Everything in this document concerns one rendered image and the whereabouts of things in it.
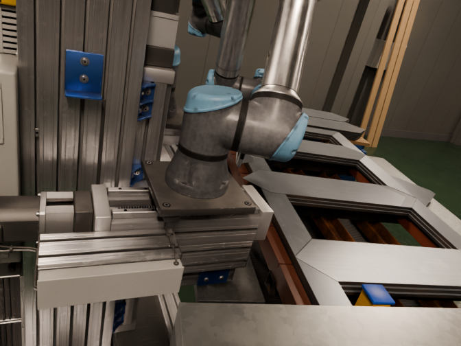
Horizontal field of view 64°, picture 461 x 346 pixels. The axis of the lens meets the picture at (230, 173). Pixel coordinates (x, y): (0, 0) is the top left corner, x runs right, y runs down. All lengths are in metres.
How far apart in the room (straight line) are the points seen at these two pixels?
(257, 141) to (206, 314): 0.37
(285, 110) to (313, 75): 4.34
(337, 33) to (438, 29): 1.72
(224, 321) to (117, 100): 0.56
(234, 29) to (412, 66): 5.28
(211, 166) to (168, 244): 0.19
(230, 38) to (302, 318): 0.74
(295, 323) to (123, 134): 0.59
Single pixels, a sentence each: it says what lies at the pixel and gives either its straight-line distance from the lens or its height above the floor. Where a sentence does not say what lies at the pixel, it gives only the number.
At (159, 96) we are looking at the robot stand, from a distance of 0.97.
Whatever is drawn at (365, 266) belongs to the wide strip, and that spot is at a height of 0.85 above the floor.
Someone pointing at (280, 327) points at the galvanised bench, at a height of 1.05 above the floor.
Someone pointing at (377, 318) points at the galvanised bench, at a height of 1.05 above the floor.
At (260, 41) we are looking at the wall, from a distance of 4.62.
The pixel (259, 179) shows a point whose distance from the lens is 1.42.
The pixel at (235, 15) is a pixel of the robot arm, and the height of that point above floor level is 1.41.
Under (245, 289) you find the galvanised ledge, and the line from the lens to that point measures 1.17.
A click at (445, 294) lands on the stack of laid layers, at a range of 1.28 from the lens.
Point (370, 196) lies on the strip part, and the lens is 1.62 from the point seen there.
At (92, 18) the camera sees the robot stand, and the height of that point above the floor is 1.35.
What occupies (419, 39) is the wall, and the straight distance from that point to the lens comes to 6.14.
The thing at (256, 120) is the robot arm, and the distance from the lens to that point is 0.77.
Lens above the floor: 1.45
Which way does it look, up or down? 25 degrees down
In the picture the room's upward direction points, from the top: 14 degrees clockwise
